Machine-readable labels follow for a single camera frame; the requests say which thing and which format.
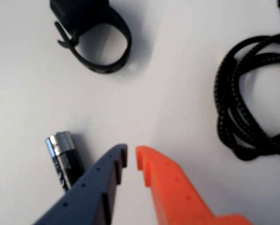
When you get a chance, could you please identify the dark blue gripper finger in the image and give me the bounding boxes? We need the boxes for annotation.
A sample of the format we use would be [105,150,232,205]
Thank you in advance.
[33,143,129,225]

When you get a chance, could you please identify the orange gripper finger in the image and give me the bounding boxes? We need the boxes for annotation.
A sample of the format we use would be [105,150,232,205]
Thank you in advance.
[135,145,253,225]

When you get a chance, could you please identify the black braided cable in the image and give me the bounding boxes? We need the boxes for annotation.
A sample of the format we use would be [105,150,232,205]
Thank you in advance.
[216,0,280,162]

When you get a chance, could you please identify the black and silver battery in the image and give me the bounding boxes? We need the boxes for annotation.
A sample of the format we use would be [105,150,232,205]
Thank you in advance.
[45,131,85,192]

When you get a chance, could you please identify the black ring strap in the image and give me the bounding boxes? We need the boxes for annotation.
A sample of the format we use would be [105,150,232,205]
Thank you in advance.
[49,0,133,75]

